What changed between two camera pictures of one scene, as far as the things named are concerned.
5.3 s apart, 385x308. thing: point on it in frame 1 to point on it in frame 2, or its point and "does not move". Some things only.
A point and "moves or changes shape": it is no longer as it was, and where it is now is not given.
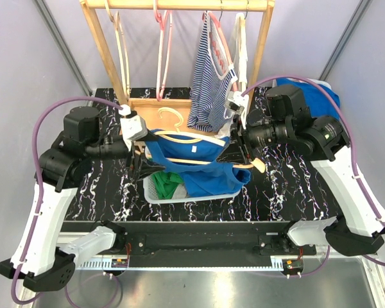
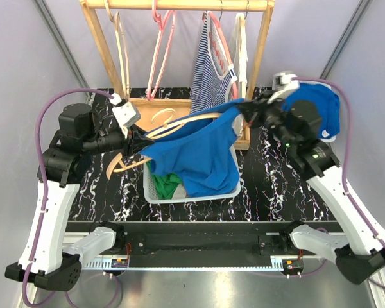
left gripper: x=142 y=167 to x=136 y=139
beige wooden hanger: x=126 y=92 does not move
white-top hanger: x=240 y=28 does not move
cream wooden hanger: x=256 y=164 to x=110 y=171
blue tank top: x=209 y=180 moves or changes shape
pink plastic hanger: x=160 y=90 moves or changes shape
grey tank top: x=179 y=192 does not move
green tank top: x=165 y=183 does not move
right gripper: x=239 y=149 to x=253 y=110
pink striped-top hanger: x=218 y=25 does not move
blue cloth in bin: x=320 y=104 does not move
